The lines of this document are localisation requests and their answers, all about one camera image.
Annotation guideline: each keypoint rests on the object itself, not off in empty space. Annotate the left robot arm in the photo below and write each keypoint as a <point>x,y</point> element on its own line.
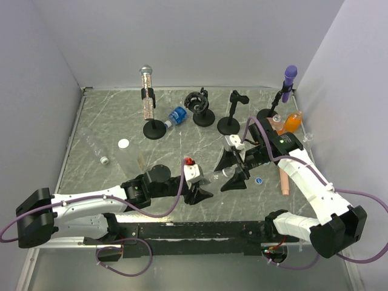
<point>44,216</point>

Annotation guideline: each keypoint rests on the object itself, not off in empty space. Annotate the aluminium rail frame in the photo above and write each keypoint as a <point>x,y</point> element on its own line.
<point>68,264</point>

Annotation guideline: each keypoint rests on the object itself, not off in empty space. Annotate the orange square bottle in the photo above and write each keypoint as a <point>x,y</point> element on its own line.
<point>277,124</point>

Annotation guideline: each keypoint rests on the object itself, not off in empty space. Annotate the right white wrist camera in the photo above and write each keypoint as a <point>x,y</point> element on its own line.
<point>233,141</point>

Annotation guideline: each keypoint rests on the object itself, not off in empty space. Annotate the clear Pocari bottle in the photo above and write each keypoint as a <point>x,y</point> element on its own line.
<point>222,175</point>

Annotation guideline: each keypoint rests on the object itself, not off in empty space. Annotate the black glitter microphone stand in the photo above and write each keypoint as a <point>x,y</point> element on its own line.
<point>154,129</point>

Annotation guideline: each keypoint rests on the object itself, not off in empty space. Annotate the black empty clip stand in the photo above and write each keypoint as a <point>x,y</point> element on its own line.
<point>229,125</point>

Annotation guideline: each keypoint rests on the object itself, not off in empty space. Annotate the clear capless bottle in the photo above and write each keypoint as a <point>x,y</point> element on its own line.
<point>308,140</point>

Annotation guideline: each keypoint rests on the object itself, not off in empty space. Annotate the clear bottle at left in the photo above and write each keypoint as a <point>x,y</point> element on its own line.
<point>94,145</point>

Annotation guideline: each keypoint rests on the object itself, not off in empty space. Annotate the black shock mount stand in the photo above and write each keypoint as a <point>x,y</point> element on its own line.
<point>198,104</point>

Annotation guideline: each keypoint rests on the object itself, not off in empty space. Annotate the pink beige microphone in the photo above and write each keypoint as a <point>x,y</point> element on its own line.
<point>284,181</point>

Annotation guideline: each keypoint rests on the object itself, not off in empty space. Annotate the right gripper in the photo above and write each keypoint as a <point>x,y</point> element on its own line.
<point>237,182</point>

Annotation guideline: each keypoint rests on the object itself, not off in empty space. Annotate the clear white-capped tea bottle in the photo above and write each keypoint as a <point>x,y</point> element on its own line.
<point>130,158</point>

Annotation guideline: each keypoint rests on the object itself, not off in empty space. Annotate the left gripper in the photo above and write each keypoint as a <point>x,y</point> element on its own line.
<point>197,194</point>

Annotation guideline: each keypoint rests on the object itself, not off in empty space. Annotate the orange round bottle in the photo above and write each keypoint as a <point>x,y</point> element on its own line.
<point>293,122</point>

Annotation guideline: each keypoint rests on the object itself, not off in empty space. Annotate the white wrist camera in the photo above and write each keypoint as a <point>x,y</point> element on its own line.
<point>233,141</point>
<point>192,171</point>

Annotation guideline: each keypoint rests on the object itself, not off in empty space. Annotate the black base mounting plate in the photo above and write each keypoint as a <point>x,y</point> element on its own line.
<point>192,238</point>

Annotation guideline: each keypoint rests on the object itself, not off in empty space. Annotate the white blue Pocari cap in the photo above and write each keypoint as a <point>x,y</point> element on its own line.
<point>258,181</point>

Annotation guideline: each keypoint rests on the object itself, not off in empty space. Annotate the glitter silver microphone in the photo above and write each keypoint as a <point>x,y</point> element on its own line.
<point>147,93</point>

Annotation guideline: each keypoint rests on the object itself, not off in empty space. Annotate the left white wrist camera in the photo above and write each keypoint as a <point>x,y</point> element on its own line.
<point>192,171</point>

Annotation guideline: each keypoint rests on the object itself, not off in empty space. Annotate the blue label water bottle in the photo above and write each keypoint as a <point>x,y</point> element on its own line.
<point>176,117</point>

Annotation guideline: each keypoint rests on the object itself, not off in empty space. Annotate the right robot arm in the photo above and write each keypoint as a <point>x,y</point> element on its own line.
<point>337,224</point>

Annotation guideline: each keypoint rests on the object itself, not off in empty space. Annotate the black purple microphone stand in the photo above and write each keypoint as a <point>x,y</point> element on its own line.
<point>267,113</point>

